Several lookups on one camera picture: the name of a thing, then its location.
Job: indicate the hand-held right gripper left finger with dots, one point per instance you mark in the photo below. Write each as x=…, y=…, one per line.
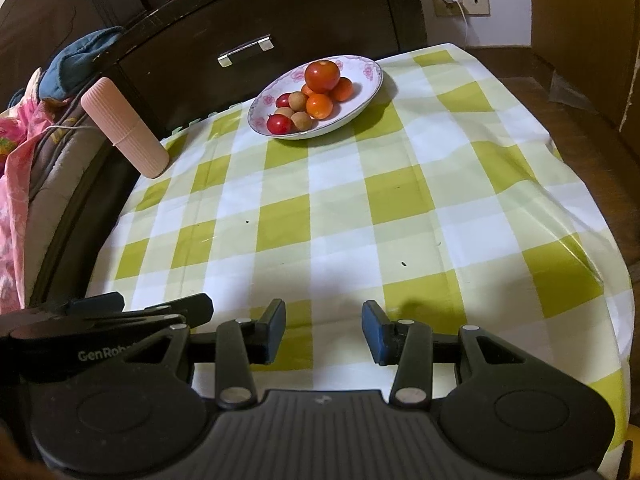
x=274, y=330

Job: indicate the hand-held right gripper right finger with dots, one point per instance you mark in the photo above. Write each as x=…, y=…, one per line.
x=375, y=330

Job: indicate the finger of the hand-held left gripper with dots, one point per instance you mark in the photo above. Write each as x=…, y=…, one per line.
x=95, y=304
x=195, y=310

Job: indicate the red cherry tomato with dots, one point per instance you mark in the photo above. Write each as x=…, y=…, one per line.
x=278, y=124
x=282, y=100

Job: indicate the white floral plate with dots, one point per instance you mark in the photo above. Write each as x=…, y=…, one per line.
x=357, y=102

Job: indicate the orange tangerine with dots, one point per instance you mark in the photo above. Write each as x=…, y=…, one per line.
x=320, y=106
x=306, y=90
x=344, y=90

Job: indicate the large red tomato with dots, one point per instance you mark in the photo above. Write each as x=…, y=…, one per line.
x=322, y=76

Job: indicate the green white checked tablecloth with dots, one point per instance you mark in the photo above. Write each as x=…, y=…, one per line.
x=350, y=210

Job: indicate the pink floral cloth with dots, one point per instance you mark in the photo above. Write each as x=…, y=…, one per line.
x=15, y=185

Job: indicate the pink ribbed bottle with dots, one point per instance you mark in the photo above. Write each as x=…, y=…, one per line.
x=125, y=127

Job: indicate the dark wooden cabinet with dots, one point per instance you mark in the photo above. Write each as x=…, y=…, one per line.
x=325, y=10

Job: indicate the brown wooden wardrobe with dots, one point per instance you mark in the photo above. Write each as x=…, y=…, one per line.
x=585, y=35

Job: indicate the dark wooden bed frame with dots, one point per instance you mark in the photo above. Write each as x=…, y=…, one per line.
x=75, y=225

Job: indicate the beige wall socket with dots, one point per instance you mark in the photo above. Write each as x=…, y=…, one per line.
x=475, y=0
x=440, y=7

